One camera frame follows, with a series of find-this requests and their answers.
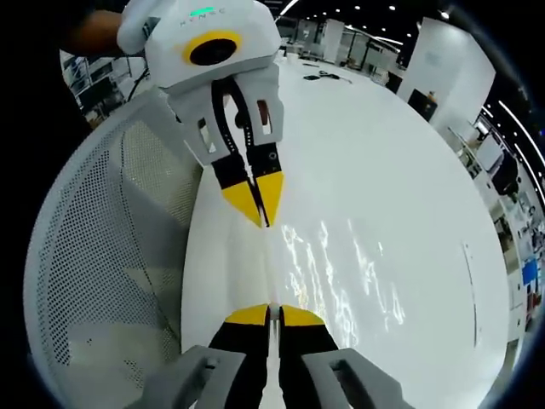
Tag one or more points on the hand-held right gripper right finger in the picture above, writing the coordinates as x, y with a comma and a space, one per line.
315, 370

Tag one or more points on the wrinkled clear food packaging bag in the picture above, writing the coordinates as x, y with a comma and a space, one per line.
340, 277

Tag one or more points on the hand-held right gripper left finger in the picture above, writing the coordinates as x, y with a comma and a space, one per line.
221, 370

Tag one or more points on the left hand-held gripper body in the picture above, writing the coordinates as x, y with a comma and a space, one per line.
170, 51

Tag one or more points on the grey mesh chair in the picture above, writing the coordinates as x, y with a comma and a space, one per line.
102, 238

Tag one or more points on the black cabinet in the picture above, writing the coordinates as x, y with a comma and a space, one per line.
421, 104

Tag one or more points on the small black device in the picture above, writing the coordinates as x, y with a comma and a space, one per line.
311, 78

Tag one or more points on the blue bin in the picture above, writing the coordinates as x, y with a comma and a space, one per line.
530, 272

